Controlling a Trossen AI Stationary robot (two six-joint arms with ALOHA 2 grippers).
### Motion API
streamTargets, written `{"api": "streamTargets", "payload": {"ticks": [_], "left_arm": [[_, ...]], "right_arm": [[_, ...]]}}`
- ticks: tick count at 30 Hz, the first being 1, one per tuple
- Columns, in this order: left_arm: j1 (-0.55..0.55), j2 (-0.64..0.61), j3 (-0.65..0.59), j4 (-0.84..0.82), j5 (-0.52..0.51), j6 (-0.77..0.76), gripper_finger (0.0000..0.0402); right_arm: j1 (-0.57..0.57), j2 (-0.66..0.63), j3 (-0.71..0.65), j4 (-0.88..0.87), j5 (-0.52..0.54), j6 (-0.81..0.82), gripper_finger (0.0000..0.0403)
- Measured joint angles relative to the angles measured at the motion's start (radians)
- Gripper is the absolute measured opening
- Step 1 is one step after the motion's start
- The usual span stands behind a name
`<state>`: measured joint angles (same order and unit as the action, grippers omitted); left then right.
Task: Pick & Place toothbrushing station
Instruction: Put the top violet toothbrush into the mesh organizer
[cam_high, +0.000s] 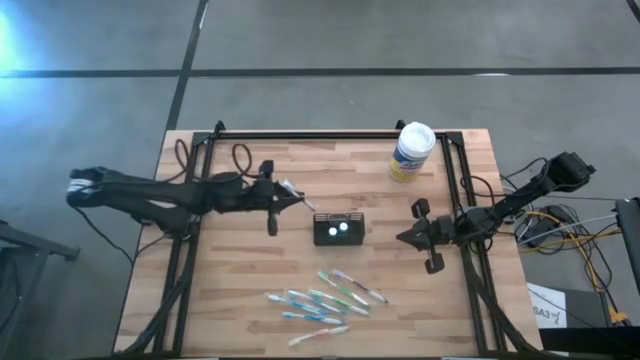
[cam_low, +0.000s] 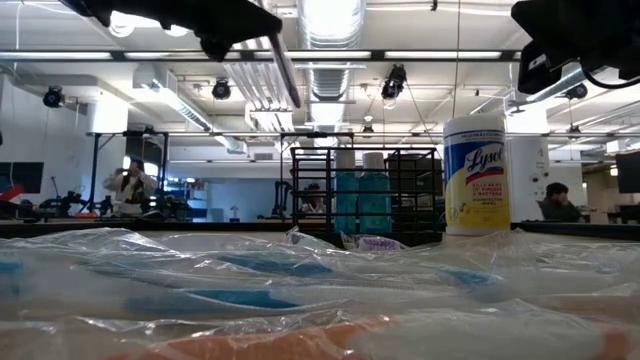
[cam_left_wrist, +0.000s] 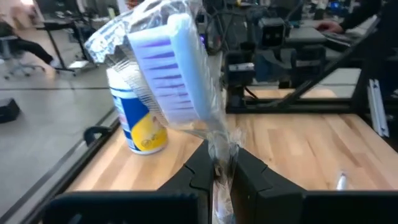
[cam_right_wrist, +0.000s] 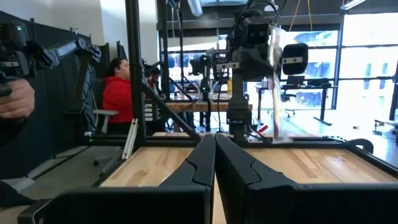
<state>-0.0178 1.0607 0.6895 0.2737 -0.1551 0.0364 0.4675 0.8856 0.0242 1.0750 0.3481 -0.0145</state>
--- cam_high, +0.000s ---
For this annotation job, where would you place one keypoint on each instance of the white paper sign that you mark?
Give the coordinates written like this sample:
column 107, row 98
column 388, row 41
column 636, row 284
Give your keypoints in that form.
column 547, row 310

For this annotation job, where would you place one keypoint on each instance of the teal mouthwash bottle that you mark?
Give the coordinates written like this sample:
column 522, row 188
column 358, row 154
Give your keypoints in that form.
column 343, row 226
column 332, row 231

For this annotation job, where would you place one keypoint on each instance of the dark grey equipment box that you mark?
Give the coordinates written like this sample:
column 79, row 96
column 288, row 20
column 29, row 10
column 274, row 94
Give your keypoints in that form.
column 587, row 310

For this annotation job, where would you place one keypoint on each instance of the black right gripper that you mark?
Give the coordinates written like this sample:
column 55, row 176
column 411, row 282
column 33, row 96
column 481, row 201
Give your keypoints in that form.
column 437, row 230

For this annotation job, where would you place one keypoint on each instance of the blue toothbrush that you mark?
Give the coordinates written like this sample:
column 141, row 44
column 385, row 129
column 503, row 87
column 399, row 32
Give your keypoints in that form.
column 296, row 304
column 316, row 301
column 312, row 318

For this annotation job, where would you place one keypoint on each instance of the black metal stand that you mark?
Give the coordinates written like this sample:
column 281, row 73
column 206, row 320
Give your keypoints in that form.
column 30, row 241

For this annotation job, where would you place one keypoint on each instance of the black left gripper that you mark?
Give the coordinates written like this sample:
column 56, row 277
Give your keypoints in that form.
column 257, row 195

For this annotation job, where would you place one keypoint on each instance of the Lysol wipes canister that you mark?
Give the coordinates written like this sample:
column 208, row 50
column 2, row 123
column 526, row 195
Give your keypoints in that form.
column 412, row 142

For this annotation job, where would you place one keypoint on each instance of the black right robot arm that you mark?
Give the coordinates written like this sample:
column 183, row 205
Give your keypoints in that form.
column 520, row 197

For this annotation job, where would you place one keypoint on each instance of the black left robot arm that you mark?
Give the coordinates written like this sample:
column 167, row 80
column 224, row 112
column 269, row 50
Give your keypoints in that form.
column 150, row 192

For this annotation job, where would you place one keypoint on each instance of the black monitor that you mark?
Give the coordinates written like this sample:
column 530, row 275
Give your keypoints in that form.
column 631, row 240

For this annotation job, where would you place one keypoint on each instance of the black metal table frame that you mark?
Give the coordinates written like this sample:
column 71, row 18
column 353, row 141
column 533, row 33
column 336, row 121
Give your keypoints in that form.
column 325, row 135

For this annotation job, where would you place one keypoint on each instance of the purple toothbrush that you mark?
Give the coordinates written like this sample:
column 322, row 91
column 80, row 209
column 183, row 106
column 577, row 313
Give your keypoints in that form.
column 295, row 191
column 361, row 286

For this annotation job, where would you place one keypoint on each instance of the green toothbrush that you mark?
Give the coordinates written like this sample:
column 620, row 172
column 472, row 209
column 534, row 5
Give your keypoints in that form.
column 344, row 289
column 339, row 301

